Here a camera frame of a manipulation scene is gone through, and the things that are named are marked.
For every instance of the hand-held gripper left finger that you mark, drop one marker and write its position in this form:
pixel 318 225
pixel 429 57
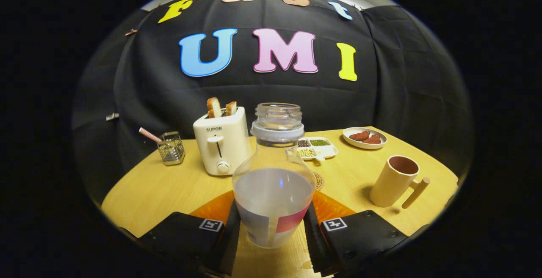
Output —
pixel 230 244

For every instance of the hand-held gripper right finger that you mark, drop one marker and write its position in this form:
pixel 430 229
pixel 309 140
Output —
pixel 315 244

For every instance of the round cork coaster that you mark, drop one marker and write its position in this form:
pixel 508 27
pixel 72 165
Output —
pixel 319 181

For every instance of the clear juice bottle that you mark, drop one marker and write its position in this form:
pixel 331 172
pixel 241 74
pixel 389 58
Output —
pixel 273 193

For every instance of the wooden table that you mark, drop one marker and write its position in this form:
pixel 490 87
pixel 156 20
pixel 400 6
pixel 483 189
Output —
pixel 161 189

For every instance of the white divided dish with beans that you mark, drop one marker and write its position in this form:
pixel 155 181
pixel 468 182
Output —
pixel 326 151

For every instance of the white toaster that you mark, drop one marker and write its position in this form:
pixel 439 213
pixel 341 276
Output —
pixel 224 142

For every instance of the round white plate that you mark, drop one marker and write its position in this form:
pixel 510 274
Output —
pixel 353 141

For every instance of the metal mesh holder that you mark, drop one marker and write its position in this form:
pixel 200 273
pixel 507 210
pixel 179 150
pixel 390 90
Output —
pixel 171 151

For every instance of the reddish brown meat piece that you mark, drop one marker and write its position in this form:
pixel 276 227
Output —
pixel 372 139
pixel 360 136

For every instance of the toasted bread slice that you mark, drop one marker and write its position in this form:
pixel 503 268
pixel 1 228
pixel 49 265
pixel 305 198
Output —
pixel 214 108
pixel 230 108

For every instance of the striped paper straw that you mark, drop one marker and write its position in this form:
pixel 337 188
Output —
pixel 149 134

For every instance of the small white clip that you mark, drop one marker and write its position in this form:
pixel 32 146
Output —
pixel 112 116

